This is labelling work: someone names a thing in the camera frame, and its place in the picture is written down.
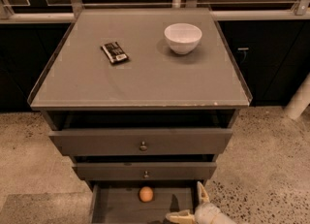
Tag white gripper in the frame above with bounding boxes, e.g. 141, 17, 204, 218
166, 181, 236, 224

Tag orange fruit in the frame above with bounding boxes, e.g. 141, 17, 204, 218
139, 186, 154, 203

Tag grey middle drawer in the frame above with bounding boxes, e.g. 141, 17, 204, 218
73, 162, 216, 181

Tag grey drawer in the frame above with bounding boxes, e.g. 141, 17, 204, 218
90, 180, 199, 224
49, 128, 233, 156
73, 162, 216, 181

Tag grey bottom drawer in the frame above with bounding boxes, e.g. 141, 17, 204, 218
90, 180, 199, 224

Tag grey drawer cabinet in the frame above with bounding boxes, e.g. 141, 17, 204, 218
27, 7, 253, 224

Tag grey top drawer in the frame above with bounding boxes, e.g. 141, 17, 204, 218
49, 128, 233, 156

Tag round metal middle knob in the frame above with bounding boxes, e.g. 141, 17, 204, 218
143, 171, 150, 178

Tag round metal knob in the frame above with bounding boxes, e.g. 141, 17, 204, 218
143, 171, 150, 178
139, 142, 147, 151

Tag round metal top knob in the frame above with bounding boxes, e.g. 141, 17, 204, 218
139, 142, 147, 151

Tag white ceramic bowl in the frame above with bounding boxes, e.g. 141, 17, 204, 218
164, 23, 202, 54

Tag black snack bar wrapper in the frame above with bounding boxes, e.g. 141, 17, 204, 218
101, 42, 129, 65

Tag white post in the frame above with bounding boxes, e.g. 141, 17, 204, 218
284, 73, 310, 119

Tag metal rail frame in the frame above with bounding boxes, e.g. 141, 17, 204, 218
0, 0, 310, 25

